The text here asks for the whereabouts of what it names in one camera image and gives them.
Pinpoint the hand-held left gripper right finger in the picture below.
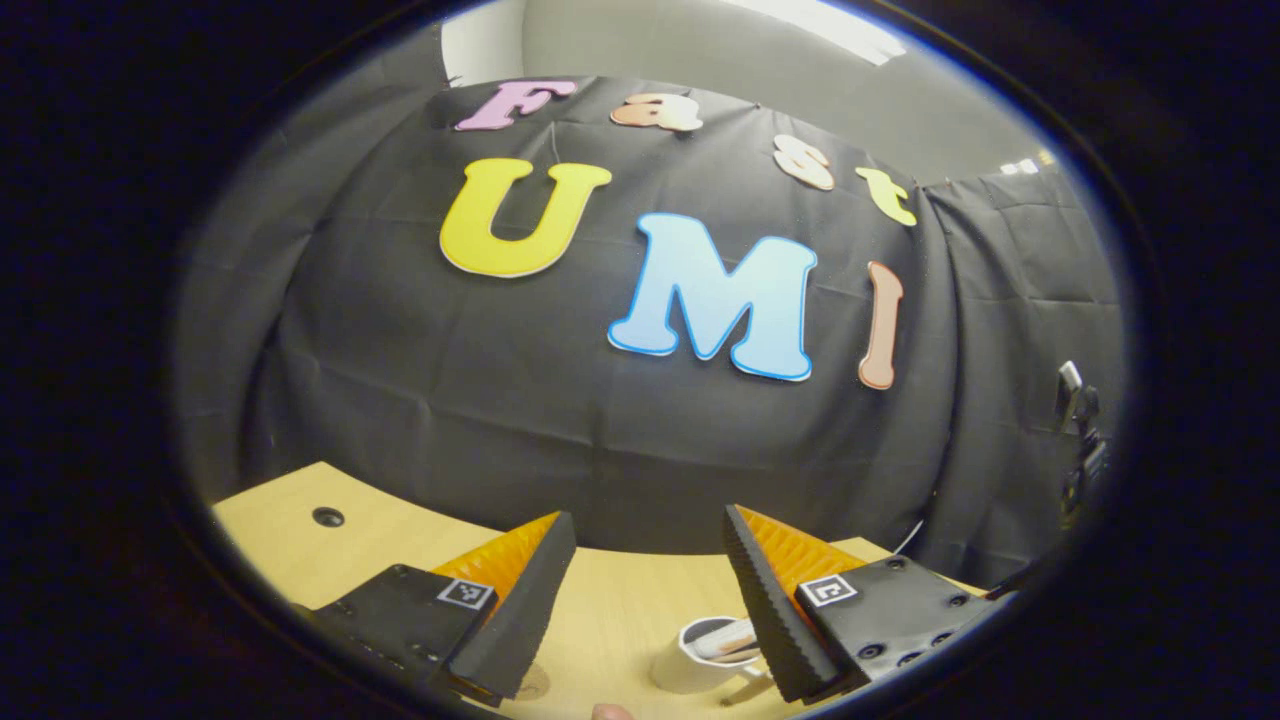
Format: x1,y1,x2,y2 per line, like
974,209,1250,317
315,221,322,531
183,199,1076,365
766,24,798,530
723,504,1002,705

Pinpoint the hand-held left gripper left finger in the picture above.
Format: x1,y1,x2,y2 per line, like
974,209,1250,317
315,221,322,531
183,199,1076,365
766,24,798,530
300,511,578,706

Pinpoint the white toothpaste tube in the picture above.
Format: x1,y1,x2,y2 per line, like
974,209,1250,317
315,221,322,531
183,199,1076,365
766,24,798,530
696,626,760,661

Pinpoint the white cup with wooden handle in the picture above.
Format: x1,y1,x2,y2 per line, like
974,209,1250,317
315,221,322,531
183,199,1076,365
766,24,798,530
650,616,777,707

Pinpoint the light wooden desktop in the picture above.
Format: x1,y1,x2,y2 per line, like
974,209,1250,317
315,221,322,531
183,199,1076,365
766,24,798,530
210,460,986,720

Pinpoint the black backdrop cloth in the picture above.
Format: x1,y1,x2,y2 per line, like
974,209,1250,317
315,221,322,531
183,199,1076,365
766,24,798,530
170,25,1131,591

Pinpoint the long ceiling light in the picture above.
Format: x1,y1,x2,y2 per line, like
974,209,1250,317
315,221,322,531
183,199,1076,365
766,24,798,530
730,0,907,67

